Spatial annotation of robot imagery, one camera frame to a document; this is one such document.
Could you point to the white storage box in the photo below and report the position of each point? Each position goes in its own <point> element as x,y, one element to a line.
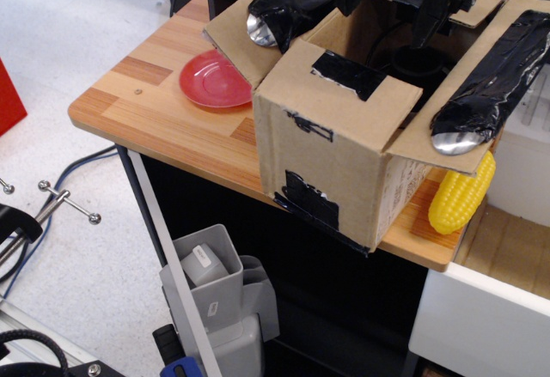
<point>488,313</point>

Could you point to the metal screw clamp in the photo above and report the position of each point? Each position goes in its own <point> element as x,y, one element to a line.
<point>27,229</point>

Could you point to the spoon taped on left flap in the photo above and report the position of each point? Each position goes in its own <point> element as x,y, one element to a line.
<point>277,22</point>

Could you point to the red plastic plate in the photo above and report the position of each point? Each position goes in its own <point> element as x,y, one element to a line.
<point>211,80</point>

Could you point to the spoon taped on flap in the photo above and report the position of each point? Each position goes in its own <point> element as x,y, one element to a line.
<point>479,108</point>
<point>277,22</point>

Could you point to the spoon taped on right flap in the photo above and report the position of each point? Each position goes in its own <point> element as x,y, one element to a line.
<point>479,108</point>

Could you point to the grey plastic bin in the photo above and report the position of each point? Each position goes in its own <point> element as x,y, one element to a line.
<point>235,298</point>

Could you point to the brown cardboard box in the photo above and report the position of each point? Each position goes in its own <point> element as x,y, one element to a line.
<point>343,117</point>

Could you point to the blue black tool handle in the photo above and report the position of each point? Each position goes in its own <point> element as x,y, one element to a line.
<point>176,362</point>

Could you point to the grey metal table leg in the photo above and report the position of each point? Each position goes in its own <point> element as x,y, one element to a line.
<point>185,312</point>

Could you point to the yellow toy corn cob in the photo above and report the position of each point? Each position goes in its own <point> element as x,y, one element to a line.
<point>459,196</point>

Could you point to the red box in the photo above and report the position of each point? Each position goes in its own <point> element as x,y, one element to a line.
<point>12,109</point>

